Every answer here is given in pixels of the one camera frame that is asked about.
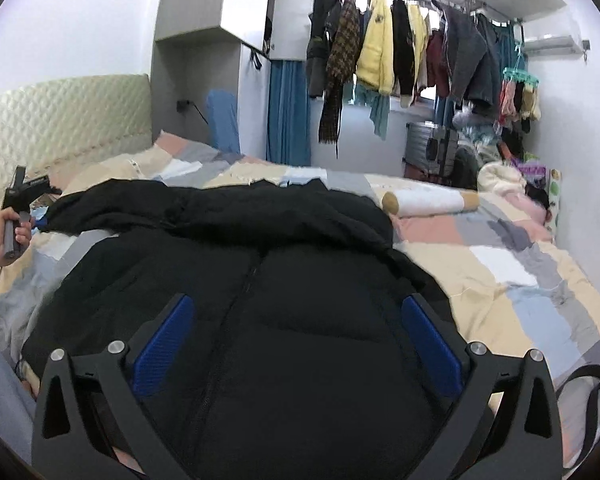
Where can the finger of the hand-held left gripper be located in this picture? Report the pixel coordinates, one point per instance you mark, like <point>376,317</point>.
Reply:
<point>42,182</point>

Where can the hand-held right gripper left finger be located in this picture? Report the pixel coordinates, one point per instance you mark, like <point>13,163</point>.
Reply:
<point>162,345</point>

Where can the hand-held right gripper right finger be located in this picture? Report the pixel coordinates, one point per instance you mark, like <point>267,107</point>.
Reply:
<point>430,350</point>

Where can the black puffer jacket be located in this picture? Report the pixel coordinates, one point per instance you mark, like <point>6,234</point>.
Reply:
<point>280,310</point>

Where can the pile of clothes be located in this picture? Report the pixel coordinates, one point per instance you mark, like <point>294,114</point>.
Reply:
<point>480,140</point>

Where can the person's left hand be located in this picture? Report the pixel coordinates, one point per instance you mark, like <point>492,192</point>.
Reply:
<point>0,237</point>

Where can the cream quilted headboard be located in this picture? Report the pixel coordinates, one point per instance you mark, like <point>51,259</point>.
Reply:
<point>65,120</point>

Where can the patchwork blanket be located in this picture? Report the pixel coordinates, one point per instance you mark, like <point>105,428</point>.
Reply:
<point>505,270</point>

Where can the white rolled bolster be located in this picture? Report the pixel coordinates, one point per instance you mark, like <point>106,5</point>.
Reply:
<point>425,202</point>

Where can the person's grey trouser leg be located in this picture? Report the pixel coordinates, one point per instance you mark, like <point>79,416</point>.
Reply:
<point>2,390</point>

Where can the white fluffy blanket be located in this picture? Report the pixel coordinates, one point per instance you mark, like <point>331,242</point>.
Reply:
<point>500,180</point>

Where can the green dotted cushion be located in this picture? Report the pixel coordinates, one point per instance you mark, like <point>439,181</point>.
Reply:
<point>555,205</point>

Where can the silver suitcase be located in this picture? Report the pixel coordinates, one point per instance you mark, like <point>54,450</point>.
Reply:
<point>422,147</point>

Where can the white wardrobe cabinet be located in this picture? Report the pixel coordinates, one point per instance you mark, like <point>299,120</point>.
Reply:
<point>215,35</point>

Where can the teal hanging cloth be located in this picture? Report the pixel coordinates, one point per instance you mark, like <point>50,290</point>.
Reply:
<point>380,112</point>

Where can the blue curtain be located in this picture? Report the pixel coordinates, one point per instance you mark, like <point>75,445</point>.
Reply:
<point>287,110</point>

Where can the green sock hanger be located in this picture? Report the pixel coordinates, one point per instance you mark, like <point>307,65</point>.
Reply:
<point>521,95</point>

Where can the maroon hanging garment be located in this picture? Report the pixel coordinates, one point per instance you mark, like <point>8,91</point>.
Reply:
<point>437,62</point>

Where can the grey hanging jacket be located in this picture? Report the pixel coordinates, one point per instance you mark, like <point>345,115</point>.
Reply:
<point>467,57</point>

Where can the blue hanging jeans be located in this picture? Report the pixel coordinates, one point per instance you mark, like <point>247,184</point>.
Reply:
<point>502,60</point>

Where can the brown houndstooth hanging scarf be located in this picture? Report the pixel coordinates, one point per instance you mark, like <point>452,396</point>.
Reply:
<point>339,65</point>

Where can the black hanging garment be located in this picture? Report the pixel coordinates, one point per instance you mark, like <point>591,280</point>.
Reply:
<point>403,50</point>

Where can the yellow hanging jacket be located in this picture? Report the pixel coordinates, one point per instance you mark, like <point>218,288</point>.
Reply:
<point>376,45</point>

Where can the pale yellow hanging garment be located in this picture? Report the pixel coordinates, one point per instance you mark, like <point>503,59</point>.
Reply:
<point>420,40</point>

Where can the black hanging coat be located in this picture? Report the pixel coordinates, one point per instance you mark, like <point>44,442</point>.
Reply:
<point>321,40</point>

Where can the white air conditioner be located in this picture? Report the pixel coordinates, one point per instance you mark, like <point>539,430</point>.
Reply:
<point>552,42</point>

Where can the black wall charger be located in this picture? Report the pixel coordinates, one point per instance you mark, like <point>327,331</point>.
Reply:
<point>185,106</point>

